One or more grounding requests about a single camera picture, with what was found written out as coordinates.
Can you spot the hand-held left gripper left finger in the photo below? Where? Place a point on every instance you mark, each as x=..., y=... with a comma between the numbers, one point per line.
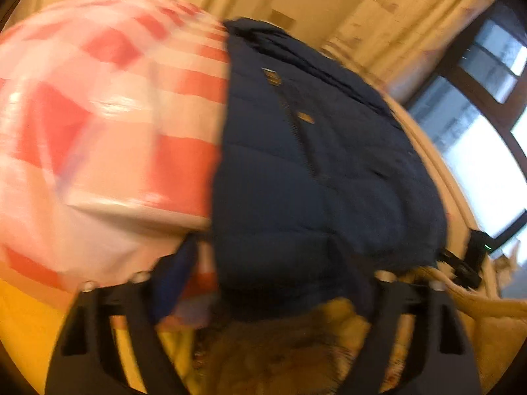
x=173, y=284

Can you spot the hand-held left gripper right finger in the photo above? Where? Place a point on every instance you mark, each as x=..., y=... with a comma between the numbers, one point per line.
x=391, y=308

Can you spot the window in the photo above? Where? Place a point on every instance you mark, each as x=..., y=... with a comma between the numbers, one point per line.
x=473, y=131

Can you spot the navy puffer jacket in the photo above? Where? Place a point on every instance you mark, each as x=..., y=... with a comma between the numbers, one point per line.
x=308, y=193

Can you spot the printed curtain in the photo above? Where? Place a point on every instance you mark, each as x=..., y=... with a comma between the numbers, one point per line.
x=411, y=20

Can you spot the red checkered plastic sheet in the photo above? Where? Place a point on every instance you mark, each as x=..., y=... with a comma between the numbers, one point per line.
x=103, y=131

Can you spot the yellow floral bed sheet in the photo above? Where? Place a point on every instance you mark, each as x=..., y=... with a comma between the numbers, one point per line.
x=24, y=329

